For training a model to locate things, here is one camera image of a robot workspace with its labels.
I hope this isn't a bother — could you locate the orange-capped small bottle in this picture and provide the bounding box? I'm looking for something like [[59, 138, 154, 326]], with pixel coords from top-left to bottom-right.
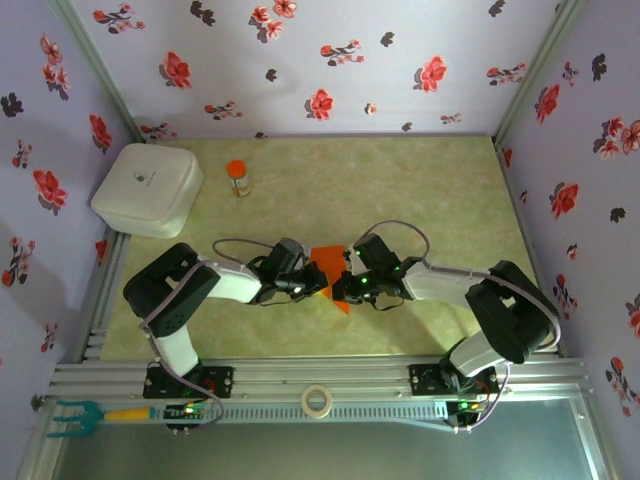
[[226, 159, 253, 198]]

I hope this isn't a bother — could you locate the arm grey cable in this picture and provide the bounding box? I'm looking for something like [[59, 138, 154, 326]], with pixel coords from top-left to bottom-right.
[[357, 219, 562, 434], [138, 237, 281, 432]]

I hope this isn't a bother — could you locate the aluminium corner post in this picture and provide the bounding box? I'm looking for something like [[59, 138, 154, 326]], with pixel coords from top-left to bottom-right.
[[47, 0, 146, 146], [492, 0, 586, 146]]

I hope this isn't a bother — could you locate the orange cloth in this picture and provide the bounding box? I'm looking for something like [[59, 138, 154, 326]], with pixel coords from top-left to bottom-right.
[[307, 244, 351, 316]]

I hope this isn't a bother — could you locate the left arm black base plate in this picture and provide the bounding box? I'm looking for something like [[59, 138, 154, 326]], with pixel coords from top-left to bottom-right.
[[143, 363, 236, 400]]

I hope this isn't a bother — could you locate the aluminium rail frame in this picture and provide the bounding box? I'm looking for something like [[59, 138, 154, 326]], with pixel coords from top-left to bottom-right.
[[48, 355, 589, 401]]

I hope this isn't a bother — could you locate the grey slotted cable duct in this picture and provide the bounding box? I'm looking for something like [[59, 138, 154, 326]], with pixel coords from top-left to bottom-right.
[[209, 402, 450, 426]]

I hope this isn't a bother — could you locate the white square plastic container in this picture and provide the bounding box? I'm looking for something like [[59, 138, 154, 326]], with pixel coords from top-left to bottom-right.
[[90, 143, 205, 240]]

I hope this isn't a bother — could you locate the teal fork yellow handle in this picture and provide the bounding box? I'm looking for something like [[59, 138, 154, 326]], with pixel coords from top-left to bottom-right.
[[46, 398, 160, 440]]

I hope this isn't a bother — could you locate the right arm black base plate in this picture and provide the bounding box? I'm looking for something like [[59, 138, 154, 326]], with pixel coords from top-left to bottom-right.
[[408, 363, 501, 397]]

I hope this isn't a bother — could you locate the left arm grey cable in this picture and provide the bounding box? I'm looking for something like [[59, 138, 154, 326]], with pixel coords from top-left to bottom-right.
[[138, 237, 281, 432]]

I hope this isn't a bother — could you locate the wide aluminium side rail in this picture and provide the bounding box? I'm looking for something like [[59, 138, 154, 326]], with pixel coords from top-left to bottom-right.
[[79, 230, 132, 362]]

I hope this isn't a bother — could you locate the white tape roll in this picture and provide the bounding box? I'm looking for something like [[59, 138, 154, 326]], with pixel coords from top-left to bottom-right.
[[300, 384, 334, 420]]

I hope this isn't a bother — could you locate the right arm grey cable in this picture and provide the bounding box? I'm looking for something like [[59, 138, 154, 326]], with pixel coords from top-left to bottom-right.
[[357, 219, 562, 434]]

